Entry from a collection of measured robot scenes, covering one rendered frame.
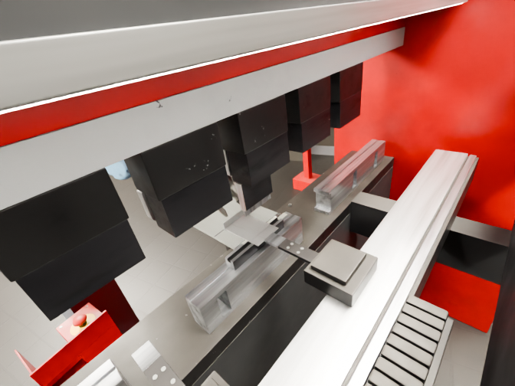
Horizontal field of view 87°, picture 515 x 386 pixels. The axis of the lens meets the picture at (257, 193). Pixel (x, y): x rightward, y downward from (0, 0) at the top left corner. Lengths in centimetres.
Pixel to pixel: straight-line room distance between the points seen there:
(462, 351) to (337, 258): 128
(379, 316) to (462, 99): 92
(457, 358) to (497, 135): 105
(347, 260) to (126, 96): 49
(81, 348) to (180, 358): 35
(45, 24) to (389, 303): 62
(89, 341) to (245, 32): 89
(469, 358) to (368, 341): 126
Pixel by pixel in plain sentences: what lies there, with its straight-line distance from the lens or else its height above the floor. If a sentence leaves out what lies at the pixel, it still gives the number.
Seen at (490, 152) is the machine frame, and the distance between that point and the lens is 135.
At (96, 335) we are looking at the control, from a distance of 99.
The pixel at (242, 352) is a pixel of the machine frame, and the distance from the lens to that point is 82.
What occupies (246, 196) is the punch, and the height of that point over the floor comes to 114.
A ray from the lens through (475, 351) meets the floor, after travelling 185.
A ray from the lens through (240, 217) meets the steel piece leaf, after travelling 81.
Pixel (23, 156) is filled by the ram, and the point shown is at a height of 139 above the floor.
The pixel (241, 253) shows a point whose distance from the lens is 70.
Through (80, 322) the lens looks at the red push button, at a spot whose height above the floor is 81.
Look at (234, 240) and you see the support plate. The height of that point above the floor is 100.
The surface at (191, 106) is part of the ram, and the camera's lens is 47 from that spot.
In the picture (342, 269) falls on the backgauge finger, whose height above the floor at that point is 103.
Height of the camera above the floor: 147
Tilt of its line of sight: 31 degrees down
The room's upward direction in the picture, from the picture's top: 10 degrees counter-clockwise
